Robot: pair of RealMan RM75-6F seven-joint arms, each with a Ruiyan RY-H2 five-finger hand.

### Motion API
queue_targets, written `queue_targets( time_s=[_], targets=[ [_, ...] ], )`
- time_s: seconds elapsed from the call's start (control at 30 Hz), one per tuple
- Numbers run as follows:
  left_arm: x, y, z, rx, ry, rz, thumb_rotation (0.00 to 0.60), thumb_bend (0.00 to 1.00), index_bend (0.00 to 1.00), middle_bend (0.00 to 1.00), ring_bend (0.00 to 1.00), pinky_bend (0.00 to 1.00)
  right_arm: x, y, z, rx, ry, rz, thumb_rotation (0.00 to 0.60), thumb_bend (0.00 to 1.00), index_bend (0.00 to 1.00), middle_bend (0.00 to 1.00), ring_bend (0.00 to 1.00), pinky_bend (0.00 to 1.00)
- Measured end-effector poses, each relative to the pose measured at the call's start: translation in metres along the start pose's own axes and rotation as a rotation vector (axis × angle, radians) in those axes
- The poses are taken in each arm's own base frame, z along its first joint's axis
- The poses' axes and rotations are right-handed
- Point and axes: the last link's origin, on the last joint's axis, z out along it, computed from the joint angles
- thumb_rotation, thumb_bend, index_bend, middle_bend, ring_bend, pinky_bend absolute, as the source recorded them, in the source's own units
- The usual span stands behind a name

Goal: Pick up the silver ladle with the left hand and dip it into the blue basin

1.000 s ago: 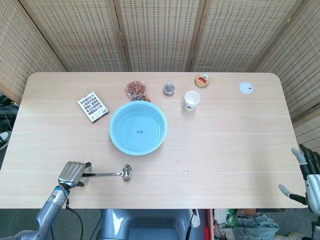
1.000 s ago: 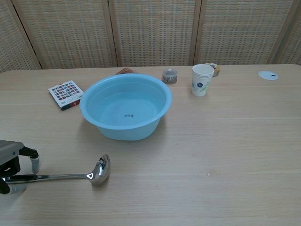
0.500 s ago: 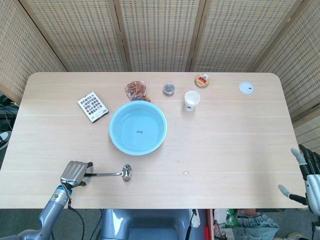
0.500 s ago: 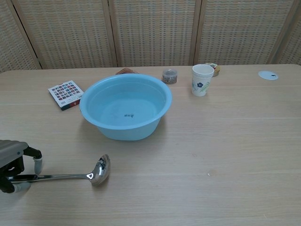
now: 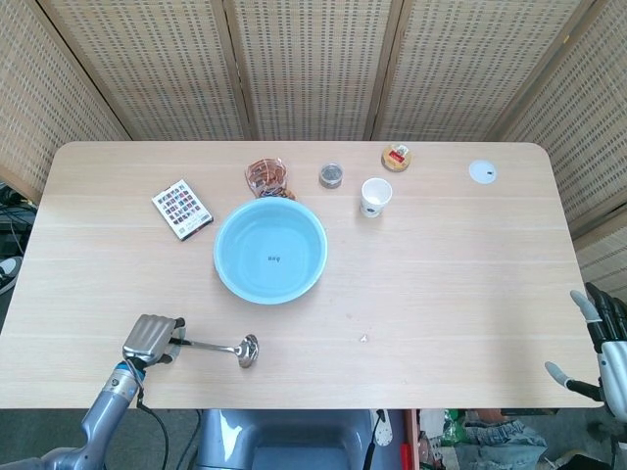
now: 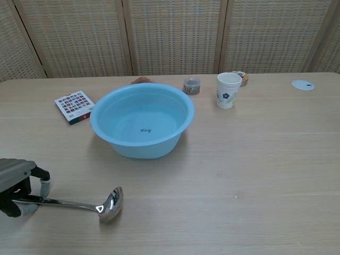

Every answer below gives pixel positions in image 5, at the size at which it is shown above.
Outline metal ladle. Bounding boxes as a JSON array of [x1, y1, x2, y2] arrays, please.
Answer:
[[170, 334, 261, 369]]

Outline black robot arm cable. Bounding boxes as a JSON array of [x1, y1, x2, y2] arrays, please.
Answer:
[[124, 356, 170, 470]]

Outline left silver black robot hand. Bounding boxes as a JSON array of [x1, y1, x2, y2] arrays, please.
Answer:
[[121, 313, 187, 366]]

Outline blue denim jeans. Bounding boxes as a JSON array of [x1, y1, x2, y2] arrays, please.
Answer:
[[459, 415, 549, 461]]

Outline white round table grommet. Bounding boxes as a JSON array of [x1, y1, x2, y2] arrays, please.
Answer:
[[468, 160, 500, 186]]

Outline pink wooden board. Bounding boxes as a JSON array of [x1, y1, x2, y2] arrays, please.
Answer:
[[405, 408, 421, 470]]

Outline black floor cable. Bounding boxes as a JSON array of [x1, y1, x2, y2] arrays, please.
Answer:
[[179, 408, 204, 470]]

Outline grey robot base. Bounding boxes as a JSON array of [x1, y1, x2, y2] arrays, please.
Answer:
[[195, 408, 378, 470]]

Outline small clear jar dark contents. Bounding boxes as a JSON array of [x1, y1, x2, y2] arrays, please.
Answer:
[[318, 164, 345, 189]]

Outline white paper cup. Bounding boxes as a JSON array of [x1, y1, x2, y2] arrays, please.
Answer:
[[360, 177, 394, 218]]

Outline colourful printed card box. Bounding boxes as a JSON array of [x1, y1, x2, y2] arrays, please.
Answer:
[[151, 179, 216, 243]]

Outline green plastic package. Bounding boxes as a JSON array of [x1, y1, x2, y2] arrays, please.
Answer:
[[443, 409, 464, 445]]

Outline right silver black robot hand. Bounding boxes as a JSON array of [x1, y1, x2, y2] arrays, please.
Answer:
[[545, 282, 627, 422]]

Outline light blue plastic bowl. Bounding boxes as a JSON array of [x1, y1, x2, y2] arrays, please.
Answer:
[[212, 199, 329, 306]]

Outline woven bamboo folding screen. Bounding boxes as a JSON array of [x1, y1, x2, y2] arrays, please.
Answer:
[[0, 0, 627, 295]]

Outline black white sneaker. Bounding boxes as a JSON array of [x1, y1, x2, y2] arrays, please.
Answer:
[[0, 256, 24, 295]]

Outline clear plastic snack bag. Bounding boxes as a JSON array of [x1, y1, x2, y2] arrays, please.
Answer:
[[244, 157, 298, 201]]

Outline round tin red label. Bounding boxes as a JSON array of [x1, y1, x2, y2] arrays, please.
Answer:
[[380, 142, 413, 173]]

